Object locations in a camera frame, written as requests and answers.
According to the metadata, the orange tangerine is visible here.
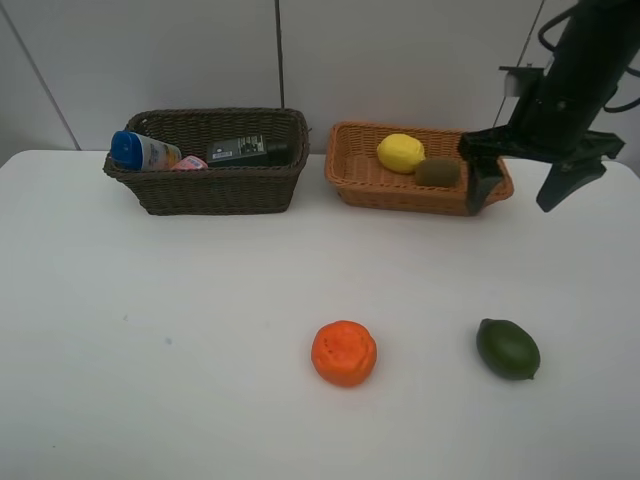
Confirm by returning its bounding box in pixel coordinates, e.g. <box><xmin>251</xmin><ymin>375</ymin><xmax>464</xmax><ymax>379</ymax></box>
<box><xmin>310</xmin><ymin>320</ymin><xmax>377</xmax><ymax>388</ymax></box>

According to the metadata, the orange wicker basket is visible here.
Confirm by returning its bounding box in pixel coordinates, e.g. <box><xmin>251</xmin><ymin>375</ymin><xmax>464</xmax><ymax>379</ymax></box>
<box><xmin>323</xmin><ymin>120</ymin><xmax>516</xmax><ymax>218</ymax></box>

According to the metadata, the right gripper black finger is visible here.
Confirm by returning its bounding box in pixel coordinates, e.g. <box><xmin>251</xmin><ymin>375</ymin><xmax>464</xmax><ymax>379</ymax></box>
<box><xmin>466</xmin><ymin>156</ymin><xmax>504</xmax><ymax>216</ymax></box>
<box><xmin>536</xmin><ymin>159</ymin><xmax>606</xmax><ymax>212</ymax></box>

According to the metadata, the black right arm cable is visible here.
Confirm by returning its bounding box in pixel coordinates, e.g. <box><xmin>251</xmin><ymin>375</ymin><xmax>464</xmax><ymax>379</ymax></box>
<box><xmin>537</xmin><ymin>0</ymin><xmax>640</xmax><ymax>112</ymax></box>

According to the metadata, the pink tube bottle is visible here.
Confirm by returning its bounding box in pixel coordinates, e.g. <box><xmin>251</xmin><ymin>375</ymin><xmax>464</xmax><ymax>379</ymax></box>
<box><xmin>172</xmin><ymin>155</ymin><xmax>208</xmax><ymax>171</ymax></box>

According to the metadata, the dark brown wicker basket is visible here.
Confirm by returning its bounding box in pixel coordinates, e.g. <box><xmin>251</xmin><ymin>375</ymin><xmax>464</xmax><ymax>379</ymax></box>
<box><xmin>103</xmin><ymin>108</ymin><xmax>309</xmax><ymax>216</ymax></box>

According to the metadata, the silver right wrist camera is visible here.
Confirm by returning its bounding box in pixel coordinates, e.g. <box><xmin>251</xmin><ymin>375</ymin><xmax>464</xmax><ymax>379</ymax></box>
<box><xmin>499</xmin><ymin>65</ymin><xmax>545</xmax><ymax>98</ymax></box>

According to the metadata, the blue capped white bottle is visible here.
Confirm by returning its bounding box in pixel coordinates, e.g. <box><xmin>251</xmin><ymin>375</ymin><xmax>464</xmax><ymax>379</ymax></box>
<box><xmin>110</xmin><ymin>130</ymin><xmax>182</xmax><ymax>171</ymax></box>

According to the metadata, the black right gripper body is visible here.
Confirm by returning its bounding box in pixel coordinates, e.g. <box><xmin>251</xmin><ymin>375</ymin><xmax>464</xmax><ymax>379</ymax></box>
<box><xmin>458</xmin><ymin>74</ymin><xmax>625</xmax><ymax>164</ymax></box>

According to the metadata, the black pump dispenser bottle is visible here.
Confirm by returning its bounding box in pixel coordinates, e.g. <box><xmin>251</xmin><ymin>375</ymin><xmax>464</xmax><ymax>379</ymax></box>
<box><xmin>205</xmin><ymin>135</ymin><xmax>294</xmax><ymax>168</ymax></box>

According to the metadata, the yellow lemon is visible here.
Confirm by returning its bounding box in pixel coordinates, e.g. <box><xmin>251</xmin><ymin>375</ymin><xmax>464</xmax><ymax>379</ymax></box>
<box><xmin>377</xmin><ymin>133</ymin><xmax>426</xmax><ymax>174</ymax></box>

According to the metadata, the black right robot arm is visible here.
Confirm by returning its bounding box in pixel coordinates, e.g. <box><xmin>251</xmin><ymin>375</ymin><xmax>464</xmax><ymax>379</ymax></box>
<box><xmin>458</xmin><ymin>1</ymin><xmax>639</xmax><ymax>215</ymax></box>

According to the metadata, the dark green avocado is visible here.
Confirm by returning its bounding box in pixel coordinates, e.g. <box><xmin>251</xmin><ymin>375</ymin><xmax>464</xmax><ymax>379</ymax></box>
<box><xmin>476</xmin><ymin>318</ymin><xmax>541</xmax><ymax>381</ymax></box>

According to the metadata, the brown kiwi fruit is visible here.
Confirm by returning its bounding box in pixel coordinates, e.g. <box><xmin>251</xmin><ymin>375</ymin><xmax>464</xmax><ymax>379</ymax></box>
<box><xmin>414</xmin><ymin>157</ymin><xmax>461</xmax><ymax>188</ymax></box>

